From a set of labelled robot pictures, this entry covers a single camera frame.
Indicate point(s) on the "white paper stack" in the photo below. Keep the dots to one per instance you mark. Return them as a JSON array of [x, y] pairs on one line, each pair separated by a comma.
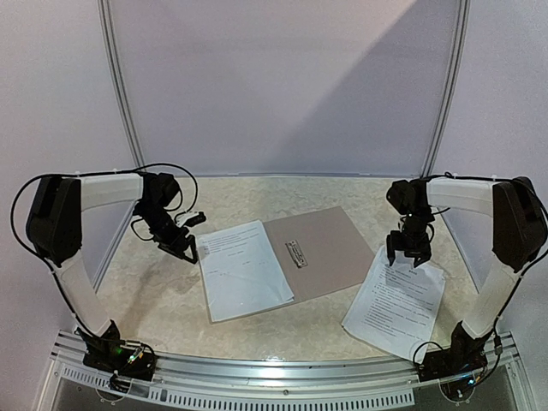
[[396, 307]]

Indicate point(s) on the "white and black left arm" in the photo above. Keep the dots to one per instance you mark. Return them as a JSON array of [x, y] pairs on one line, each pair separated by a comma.
[[54, 228]]

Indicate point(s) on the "white printed contract sheet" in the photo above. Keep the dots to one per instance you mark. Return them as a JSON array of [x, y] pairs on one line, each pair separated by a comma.
[[241, 273]]

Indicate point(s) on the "aluminium front rail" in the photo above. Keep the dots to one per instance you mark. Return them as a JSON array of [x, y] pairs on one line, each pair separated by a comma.
[[196, 383]]

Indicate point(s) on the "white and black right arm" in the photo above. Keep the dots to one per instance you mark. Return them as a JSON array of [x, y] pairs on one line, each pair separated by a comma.
[[518, 226]]

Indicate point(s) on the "metal folder clip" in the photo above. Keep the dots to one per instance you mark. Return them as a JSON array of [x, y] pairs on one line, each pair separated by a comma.
[[296, 254]]

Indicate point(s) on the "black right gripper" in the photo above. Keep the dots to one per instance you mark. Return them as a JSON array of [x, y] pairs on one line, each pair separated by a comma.
[[411, 247]]

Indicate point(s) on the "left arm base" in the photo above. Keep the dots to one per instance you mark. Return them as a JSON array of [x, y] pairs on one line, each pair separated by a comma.
[[126, 358]]

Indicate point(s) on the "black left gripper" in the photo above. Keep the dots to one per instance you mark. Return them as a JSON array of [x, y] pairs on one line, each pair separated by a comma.
[[175, 246]]

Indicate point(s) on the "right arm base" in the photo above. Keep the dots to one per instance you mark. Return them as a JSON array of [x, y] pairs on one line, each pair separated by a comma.
[[465, 354]]

